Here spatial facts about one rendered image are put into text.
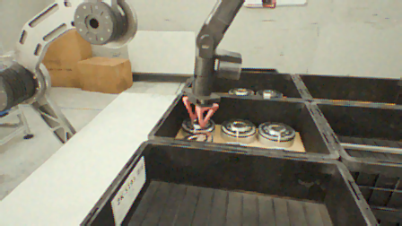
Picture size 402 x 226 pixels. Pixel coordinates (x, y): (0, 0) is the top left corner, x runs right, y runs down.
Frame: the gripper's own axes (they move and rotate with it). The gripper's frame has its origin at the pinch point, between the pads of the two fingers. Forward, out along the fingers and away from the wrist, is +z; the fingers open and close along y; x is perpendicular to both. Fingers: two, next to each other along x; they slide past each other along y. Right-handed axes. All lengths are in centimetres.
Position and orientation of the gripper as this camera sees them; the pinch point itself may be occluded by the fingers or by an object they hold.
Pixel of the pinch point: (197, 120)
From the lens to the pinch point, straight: 74.4
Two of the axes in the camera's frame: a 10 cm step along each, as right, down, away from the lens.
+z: -1.1, 9.2, 3.8
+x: -8.2, 1.4, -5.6
